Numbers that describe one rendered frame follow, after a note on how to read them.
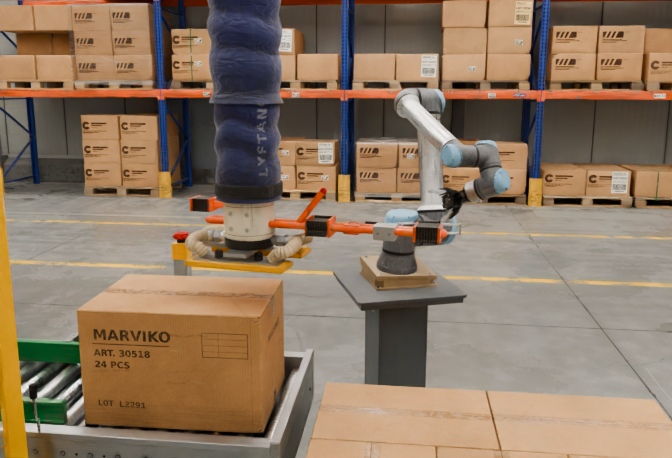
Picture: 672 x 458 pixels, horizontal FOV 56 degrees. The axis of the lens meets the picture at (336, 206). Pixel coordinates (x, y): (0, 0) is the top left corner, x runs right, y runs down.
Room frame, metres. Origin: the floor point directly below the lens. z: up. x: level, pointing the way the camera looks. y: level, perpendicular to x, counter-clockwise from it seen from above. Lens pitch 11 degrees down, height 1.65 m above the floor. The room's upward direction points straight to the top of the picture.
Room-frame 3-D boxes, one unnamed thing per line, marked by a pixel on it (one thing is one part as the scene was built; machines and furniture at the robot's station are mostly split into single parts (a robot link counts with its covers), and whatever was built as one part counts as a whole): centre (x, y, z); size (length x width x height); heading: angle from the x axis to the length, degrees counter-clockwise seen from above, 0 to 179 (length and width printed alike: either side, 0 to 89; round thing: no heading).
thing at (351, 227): (2.16, 0.07, 1.21); 0.93 x 0.30 x 0.04; 74
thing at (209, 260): (2.01, 0.32, 1.10); 0.34 x 0.10 x 0.05; 74
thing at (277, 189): (2.10, 0.29, 1.32); 0.23 x 0.23 x 0.04
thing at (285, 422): (2.09, 0.14, 0.58); 0.70 x 0.03 x 0.06; 174
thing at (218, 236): (2.10, 0.29, 1.14); 0.34 x 0.25 x 0.06; 74
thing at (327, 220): (2.03, 0.05, 1.21); 0.10 x 0.08 x 0.06; 164
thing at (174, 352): (2.12, 0.51, 0.75); 0.60 x 0.40 x 0.40; 85
